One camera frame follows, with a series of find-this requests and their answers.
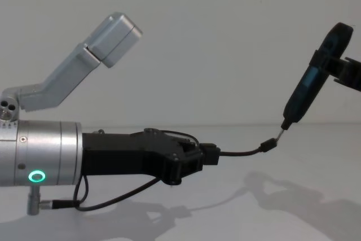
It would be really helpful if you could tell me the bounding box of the white table cloth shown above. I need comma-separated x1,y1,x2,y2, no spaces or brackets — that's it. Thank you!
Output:
0,123,361,241

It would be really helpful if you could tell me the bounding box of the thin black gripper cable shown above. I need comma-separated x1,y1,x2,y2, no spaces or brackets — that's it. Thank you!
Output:
52,129,200,212

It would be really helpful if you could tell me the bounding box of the black handheld tool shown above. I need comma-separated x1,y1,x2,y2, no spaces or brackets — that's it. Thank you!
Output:
275,22,354,141

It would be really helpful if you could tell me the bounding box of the black cable with plug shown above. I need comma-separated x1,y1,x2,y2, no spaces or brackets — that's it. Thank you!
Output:
218,137,280,157

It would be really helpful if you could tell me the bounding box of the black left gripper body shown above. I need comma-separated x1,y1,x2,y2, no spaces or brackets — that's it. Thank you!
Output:
81,128,184,182

